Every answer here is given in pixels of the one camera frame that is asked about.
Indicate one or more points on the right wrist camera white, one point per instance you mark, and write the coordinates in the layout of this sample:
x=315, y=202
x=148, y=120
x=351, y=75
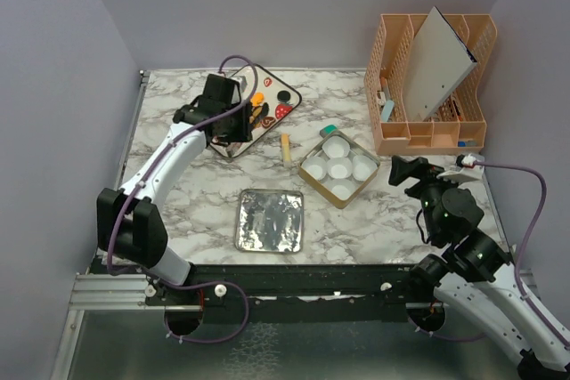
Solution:
x=468, y=168

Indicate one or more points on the metal tweezers black tips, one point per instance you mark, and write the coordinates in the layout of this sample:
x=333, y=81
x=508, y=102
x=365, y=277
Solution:
x=225, y=149

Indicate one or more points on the white grey notebook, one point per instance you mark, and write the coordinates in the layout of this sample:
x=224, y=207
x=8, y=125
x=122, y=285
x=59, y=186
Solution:
x=438, y=62

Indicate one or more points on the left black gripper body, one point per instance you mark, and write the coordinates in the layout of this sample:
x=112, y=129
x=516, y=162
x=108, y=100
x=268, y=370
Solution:
x=236, y=127

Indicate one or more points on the white paper cup left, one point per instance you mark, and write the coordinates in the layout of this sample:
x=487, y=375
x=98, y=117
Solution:
x=316, y=167

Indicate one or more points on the peach plastic desk organizer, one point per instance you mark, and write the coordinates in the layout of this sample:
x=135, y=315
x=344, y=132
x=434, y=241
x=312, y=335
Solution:
x=458, y=124

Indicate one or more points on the white paper cup bottom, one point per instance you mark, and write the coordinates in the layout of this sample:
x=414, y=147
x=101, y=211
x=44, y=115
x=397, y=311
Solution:
x=342, y=190

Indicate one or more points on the yellow swirl butter cookie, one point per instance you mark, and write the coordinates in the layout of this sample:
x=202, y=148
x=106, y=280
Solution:
x=256, y=121

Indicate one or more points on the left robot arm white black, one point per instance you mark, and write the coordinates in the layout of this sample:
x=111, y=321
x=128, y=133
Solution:
x=129, y=223

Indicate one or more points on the white paper cup right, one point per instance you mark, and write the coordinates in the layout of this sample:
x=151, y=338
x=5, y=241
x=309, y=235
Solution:
x=363, y=167

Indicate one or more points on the strawberry pattern white tray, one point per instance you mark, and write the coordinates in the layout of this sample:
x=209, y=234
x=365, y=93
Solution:
x=269, y=85

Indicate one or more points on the yellow glue stick tube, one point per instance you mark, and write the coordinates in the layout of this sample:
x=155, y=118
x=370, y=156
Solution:
x=285, y=150

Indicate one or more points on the gold cookie tin box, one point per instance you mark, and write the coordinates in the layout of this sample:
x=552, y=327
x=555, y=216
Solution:
x=323, y=186

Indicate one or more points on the white paper cup top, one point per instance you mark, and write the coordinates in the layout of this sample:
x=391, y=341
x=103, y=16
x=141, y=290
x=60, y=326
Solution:
x=336, y=147

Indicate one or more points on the black sandwich cookie far right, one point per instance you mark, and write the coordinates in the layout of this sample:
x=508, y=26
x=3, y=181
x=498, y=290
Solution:
x=283, y=96

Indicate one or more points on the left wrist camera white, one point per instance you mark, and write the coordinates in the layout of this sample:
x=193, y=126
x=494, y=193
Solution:
x=238, y=77

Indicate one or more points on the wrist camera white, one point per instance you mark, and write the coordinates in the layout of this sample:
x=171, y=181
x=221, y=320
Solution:
x=468, y=168
x=238, y=77

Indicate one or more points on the white paper cup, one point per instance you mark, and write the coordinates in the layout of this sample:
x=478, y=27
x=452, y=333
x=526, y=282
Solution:
x=336, y=147
x=342, y=190
x=316, y=167
x=339, y=168
x=363, y=167

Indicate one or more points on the silver tin lid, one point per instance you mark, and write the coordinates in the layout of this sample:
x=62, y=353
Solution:
x=269, y=221

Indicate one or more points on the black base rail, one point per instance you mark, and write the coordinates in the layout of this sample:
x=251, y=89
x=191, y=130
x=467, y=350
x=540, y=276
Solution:
x=295, y=294

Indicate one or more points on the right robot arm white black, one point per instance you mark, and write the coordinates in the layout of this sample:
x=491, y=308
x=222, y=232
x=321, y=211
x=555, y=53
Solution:
x=474, y=275

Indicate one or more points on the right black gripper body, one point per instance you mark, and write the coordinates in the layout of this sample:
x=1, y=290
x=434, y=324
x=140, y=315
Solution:
x=428, y=192

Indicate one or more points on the light blue eraser in organizer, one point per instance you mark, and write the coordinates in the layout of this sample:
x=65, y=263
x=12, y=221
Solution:
x=387, y=111

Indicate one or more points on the green grey eraser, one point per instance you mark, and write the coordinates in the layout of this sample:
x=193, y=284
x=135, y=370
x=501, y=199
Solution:
x=327, y=130

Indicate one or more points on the white paper cup centre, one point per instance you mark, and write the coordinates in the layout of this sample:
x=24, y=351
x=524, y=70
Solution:
x=339, y=168

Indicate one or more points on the heart chocolate cookie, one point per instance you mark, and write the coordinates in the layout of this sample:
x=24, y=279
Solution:
x=268, y=122

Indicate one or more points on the orange cookie top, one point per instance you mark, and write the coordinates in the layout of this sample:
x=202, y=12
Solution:
x=257, y=99

